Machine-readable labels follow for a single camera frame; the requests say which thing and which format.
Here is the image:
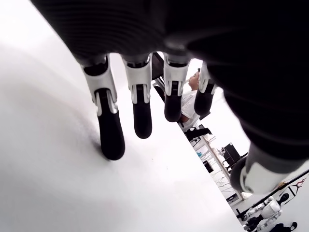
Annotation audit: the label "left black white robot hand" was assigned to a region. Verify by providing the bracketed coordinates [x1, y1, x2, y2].
[30, 0, 309, 194]

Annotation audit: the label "seated person black trousers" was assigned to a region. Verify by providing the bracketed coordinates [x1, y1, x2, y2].
[178, 68, 202, 124]

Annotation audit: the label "black metal chair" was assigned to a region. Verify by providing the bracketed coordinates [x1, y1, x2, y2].
[182, 123, 212, 140]

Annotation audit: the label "black office chair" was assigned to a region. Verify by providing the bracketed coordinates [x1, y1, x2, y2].
[222, 143, 249, 170]

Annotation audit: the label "small black box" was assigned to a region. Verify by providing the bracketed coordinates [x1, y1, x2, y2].
[203, 160, 214, 174]

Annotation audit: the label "white humanoid robot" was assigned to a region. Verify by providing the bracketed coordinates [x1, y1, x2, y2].
[238, 195, 283, 230]

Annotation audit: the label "black bulky object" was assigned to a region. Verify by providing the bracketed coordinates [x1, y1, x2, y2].
[267, 221, 299, 232]

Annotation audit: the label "black metal furniture frame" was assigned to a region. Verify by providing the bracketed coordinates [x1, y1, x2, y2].
[151, 52, 167, 97]

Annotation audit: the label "black wheeled gantry frame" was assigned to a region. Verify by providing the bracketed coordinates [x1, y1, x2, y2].
[251, 170, 309, 206]

